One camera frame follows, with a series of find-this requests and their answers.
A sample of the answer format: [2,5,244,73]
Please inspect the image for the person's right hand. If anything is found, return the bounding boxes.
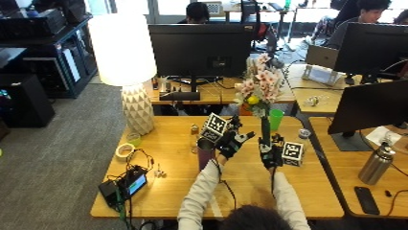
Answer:
[258,133,286,171]

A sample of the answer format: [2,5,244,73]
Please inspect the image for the person's left hand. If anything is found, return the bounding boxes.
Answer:
[216,115,257,160]

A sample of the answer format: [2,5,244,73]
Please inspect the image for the pink artificial flower bouquet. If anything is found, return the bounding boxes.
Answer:
[233,52,286,149]

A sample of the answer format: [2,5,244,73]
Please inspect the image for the white marker cube right glove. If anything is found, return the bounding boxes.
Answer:
[281,141,306,168]

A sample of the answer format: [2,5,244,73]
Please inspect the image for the white marker cube glove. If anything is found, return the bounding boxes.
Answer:
[281,141,306,168]
[200,112,231,144]

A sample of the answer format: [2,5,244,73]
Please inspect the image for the small clear jar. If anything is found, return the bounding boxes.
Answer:
[297,127,314,144]

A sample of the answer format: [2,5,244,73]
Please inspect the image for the green plastic cup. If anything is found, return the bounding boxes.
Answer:
[268,108,286,132]

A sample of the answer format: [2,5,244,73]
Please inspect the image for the white marker cube left glove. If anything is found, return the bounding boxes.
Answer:
[200,112,231,144]

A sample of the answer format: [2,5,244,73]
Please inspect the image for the purple metal tumbler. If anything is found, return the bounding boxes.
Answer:
[197,137,219,173]

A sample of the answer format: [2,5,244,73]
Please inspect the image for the white box device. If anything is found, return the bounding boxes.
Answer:
[301,63,346,87]

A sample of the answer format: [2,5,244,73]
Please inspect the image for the steel water bottle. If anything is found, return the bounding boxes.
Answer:
[358,141,397,187]

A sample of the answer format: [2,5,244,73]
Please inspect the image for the large black monitor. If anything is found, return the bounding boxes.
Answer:
[328,79,408,152]

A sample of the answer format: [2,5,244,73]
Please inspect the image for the white paper sheet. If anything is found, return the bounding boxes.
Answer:
[365,126,403,148]

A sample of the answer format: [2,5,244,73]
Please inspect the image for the black smartphone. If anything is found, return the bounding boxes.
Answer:
[354,186,383,216]

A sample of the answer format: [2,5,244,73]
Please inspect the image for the white tape roll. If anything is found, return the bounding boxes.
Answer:
[115,143,138,162]

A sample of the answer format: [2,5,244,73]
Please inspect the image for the silver laptop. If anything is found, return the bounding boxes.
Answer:
[304,44,341,70]

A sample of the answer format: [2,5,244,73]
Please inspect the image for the black device with screen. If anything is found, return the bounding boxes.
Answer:
[98,165,149,209]

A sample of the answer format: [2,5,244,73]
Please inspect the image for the black monitor with stand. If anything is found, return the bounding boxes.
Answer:
[148,23,254,102]

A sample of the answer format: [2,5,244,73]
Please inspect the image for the white table lamp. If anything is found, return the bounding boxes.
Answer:
[87,12,160,136]

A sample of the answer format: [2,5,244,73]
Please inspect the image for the printed marker board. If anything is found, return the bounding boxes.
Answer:
[204,1,227,17]

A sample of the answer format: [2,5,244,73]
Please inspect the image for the black shelf unit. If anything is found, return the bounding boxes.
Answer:
[0,14,99,100]

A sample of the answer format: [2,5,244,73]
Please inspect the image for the black computer tower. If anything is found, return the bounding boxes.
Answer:
[0,73,58,129]

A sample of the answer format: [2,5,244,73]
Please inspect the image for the black equipment case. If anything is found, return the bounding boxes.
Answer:
[0,8,68,40]

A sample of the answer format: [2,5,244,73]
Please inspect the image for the black glove cable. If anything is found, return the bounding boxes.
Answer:
[217,158,239,211]

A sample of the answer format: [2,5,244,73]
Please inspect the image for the black device cables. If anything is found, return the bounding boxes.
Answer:
[107,148,156,230]

